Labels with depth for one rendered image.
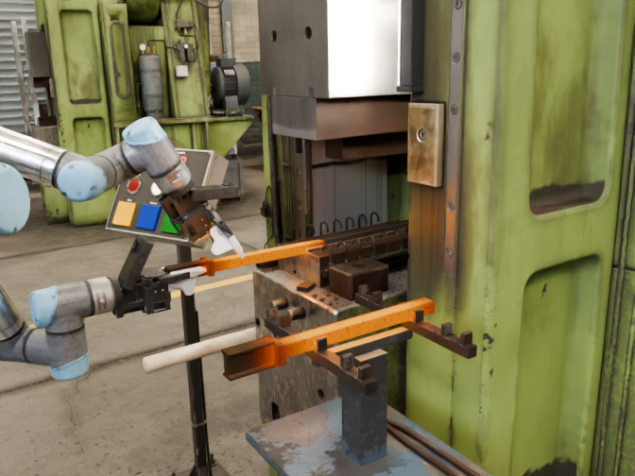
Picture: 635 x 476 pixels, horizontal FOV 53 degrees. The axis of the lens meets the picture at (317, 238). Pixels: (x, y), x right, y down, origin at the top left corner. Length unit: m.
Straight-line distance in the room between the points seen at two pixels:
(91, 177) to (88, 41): 5.11
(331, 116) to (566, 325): 0.76
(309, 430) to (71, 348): 0.50
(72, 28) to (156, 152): 5.00
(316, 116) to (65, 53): 4.94
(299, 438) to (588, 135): 0.92
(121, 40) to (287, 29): 4.72
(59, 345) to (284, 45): 0.83
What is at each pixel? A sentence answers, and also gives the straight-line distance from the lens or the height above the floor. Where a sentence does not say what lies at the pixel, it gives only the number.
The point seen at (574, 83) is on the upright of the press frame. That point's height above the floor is 1.39.
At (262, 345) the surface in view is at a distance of 1.01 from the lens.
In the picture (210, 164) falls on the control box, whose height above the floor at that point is 1.16.
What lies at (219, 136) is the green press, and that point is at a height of 0.72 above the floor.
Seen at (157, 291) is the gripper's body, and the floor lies 0.98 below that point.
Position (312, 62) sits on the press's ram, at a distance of 1.47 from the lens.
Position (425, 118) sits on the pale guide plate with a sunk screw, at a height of 1.33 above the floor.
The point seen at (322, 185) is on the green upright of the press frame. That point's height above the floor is 1.10.
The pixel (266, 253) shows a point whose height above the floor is 1.01.
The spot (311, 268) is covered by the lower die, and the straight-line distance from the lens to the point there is 1.57.
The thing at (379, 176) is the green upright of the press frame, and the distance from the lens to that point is 1.94.
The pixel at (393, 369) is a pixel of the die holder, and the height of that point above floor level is 0.72.
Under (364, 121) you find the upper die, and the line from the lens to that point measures 1.54.
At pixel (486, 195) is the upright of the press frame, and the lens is 1.30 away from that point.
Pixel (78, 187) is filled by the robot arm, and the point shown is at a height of 1.23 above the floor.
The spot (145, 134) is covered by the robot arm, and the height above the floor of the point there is 1.31.
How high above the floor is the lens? 1.44
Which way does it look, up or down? 15 degrees down
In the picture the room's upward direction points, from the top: 1 degrees counter-clockwise
